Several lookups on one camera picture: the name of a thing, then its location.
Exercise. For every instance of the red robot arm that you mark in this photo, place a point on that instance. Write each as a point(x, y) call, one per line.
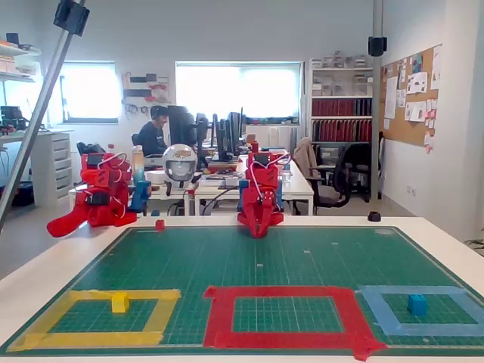
point(264, 174)

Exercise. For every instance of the black machine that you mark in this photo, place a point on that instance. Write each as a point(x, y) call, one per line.
point(11, 117)

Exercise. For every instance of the black computer monitor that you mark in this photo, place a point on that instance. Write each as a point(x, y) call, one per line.
point(236, 128)
point(202, 132)
point(181, 125)
point(221, 136)

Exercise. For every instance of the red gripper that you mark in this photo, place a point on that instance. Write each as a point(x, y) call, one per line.
point(256, 212)

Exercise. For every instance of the red tape square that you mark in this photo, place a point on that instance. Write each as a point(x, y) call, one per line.
point(280, 292)

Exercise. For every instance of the small window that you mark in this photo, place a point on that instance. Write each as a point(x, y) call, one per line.
point(90, 90)

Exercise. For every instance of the small black knob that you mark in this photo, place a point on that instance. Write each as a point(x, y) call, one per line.
point(374, 216)

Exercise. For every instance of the green plant leaves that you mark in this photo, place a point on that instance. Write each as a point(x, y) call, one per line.
point(477, 244)

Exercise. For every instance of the white shelf with red binders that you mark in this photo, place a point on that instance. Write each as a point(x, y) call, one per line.
point(340, 109)

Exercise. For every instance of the yellow tape square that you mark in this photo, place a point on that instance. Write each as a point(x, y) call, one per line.
point(90, 338)

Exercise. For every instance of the blue cube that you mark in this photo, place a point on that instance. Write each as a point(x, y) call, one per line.
point(417, 304)

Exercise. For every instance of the wall tool rack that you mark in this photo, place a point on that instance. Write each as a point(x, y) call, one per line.
point(145, 90)

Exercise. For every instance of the red cube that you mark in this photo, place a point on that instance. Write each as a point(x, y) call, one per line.
point(160, 225)

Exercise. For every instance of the white drawer cabinet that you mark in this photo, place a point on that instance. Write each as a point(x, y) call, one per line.
point(60, 162)

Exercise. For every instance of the yellow cube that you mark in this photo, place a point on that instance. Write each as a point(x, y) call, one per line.
point(120, 303)

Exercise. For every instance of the white office desk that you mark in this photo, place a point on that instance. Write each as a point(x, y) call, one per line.
point(298, 187)

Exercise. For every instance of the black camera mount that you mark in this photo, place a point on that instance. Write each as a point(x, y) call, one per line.
point(72, 17)

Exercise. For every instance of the seated person in dark sweater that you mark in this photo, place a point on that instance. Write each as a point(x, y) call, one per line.
point(151, 138)

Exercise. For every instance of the office chair with beige jacket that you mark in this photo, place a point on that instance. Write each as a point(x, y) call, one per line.
point(304, 159)

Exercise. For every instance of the black office chair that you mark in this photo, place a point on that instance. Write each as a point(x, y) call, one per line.
point(355, 159)

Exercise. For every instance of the white helmet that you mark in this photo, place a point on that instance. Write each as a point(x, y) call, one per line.
point(179, 164)

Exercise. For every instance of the white wall socket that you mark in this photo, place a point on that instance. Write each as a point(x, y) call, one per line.
point(411, 190)

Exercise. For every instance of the white wall shelf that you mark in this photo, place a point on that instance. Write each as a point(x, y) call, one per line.
point(15, 66)

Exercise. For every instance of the green cutting mat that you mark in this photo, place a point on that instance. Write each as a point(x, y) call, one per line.
point(242, 261)

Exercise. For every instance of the aluminium profile pole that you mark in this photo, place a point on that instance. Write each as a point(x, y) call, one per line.
point(33, 128)

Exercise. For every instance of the cork pin board with papers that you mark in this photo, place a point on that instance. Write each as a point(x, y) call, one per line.
point(410, 125)

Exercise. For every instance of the blue tape square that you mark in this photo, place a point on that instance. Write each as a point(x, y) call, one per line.
point(416, 289)

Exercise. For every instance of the black column clamp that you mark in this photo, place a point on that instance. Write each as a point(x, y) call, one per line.
point(377, 46)

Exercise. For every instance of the wide window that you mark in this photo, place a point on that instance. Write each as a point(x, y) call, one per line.
point(238, 90)

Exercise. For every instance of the grey round column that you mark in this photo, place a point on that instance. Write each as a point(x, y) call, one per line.
point(377, 113)

